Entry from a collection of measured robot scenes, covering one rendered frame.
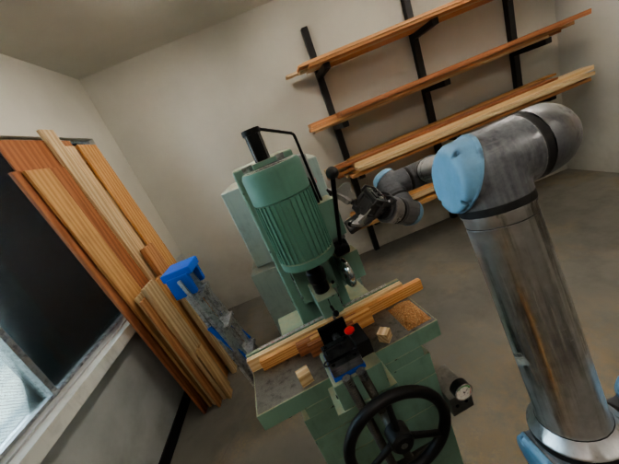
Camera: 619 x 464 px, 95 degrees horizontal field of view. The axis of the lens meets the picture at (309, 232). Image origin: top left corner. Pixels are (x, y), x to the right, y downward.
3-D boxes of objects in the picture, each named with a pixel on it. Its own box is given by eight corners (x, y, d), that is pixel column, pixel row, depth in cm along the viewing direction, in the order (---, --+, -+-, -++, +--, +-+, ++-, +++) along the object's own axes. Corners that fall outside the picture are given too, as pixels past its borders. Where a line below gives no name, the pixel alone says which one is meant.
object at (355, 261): (346, 284, 112) (336, 259, 109) (340, 277, 119) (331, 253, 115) (367, 273, 114) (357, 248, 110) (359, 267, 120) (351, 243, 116)
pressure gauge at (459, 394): (459, 409, 89) (453, 390, 87) (450, 399, 93) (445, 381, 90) (475, 399, 90) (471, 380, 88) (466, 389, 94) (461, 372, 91)
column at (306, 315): (308, 336, 118) (229, 173, 95) (297, 309, 138) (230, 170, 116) (356, 312, 120) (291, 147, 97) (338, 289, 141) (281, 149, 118)
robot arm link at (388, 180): (398, 176, 111) (414, 200, 105) (370, 188, 112) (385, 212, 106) (399, 160, 103) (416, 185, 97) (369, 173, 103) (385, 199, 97)
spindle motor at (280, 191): (288, 282, 80) (239, 179, 70) (279, 261, 97) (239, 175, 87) (344, 255, 82) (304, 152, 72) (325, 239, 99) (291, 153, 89)
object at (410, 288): (264, 371, 94) (259, 362, 93) (263, 366, 96) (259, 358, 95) (423, 288, 102) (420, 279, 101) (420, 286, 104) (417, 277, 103)
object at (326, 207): (328, 241, 108) (314, 205, 104) (321, 236, 117) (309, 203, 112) (347, 232, 109) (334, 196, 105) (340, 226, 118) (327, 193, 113)
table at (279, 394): (267, 465, 72) (257, 450, 70) (258, 378, 101) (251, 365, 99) (465, 353, 80) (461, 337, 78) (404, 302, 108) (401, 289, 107)
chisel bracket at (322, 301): (326, 323, 91) (317, 302, 88) (315, 303, 104) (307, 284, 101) (346, 313, 92) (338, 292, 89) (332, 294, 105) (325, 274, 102)
